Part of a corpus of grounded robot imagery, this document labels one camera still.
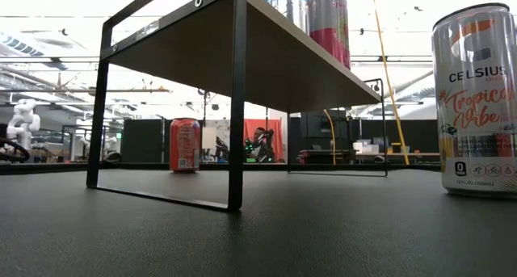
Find red soda can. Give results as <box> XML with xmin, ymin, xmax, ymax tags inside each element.
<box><xmin>169</xmin><ymin>117</ymin><xmax>202</xmax><ymax>174</ymax></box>

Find blue silver energy drink can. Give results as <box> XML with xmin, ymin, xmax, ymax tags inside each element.
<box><xmin>266</xmin><ymin>0</ymin><xmax>310</xmax><ymax>33</ymax></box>

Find silver can black top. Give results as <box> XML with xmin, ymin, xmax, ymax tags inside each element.
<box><xmin>431</xmin><ymin>2</ymin><xmax>517</xmax><ymax>199</ymax></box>

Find white sign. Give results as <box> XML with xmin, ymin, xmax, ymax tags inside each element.
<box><xmin>201</xmin><ymin>126</ymin><xmax>218</xmax><ymax>151</ymax></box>

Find black cabinet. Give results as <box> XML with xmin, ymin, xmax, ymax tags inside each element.
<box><xmin>288</xmin><ymin>110</ymin><xmax>379</xmax><ymax>165</ymax></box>

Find black stand pole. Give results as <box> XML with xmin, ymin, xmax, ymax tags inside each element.
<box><xmin>197</xmin><ymin>89</ymin><xmax>212</xmax><ymax>127</ymax></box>

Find wooden board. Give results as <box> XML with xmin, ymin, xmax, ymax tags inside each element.
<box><xmin>86</xmin><ymin>0</ymin><xmax>389</xmax><ymax>212</ymax></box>

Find white boxes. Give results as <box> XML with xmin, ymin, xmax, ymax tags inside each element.
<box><xmin>353</xmin><ymin>139</ymin><xmax>380</xmax><ymax>155</ymax></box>

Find black partition panel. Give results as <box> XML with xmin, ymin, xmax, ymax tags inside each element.
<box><xmin>359</xmin><ymin>119</ymin><xmax>442</xmax><ymax>153</ymax></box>
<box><xmin>120</xmin><ymin>118</ymin><xmax>203</xmax><ymax>164</ymax></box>

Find wooden workbench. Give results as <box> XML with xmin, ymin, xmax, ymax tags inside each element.
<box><xmin>298</xmin><ymin>149</ymin><xmax>441</xmax><ymax>165</ymax></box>

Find yellow cable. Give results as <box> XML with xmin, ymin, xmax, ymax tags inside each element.
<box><xmin>322</xmin><ymin>109</ymin><xmax>337</xmax><ymax>166</ymax></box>

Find long yellow hanging cord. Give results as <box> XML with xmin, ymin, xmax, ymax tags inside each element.
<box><xmin>369</xmin><ymin>0</ymin><xmax>410</xmax><ymax>166</ymax></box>

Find black table frame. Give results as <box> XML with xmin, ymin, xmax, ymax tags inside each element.
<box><xmin>0</xmin><ymin>162</ymin><xmax>442</xmax><ymax>176</ymax></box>

